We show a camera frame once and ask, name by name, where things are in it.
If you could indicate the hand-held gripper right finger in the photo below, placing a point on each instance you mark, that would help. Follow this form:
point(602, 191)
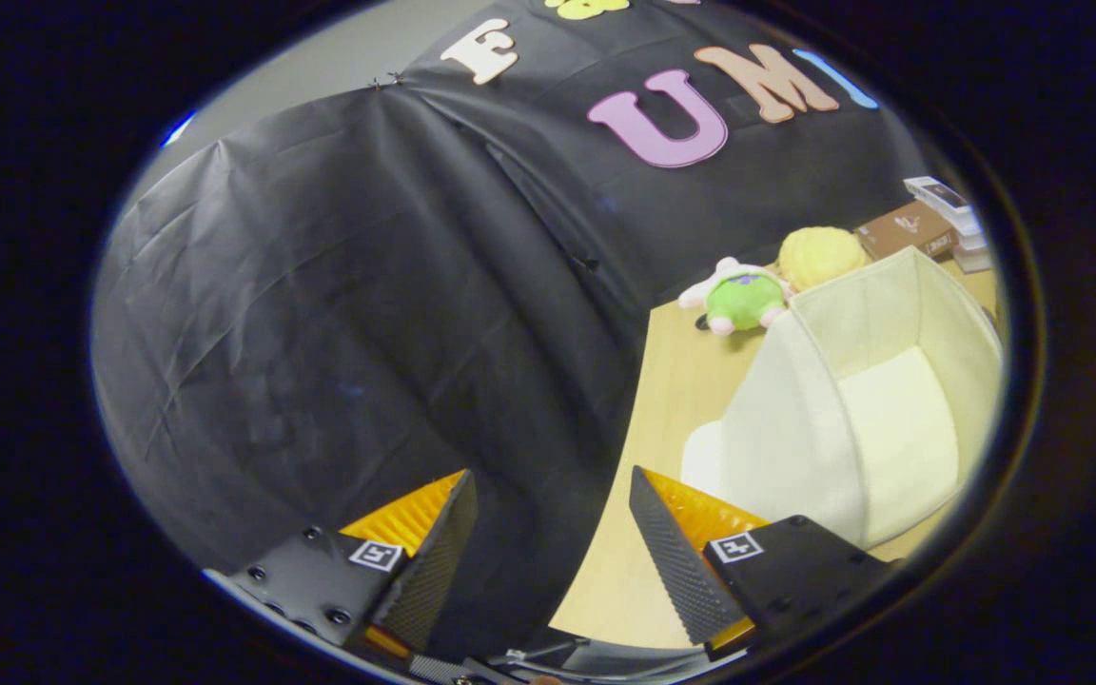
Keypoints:
point(676, 571)

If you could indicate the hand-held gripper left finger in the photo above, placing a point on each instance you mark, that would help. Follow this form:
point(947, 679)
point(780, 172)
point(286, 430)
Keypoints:
point(439, 571)

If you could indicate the beige fabric storage box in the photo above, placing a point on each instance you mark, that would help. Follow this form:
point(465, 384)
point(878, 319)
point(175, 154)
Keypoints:
point(795, 428)

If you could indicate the green and pink plush toy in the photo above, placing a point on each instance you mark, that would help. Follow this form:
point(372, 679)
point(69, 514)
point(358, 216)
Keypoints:
point(743, 300)

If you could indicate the yellow plush toy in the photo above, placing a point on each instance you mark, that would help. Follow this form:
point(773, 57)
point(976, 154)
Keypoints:
point(819, 255)

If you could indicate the brown book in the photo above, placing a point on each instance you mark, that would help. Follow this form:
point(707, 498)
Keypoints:
point(905, 228)

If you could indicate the pale pink book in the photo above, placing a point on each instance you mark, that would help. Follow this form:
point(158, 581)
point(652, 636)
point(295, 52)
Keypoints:
point(974, 259)

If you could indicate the plain white book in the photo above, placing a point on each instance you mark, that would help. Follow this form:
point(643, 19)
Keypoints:
point(967, 228)

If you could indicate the white book with portrait cover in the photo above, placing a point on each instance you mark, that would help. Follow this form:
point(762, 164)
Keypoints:
point(938, 195)

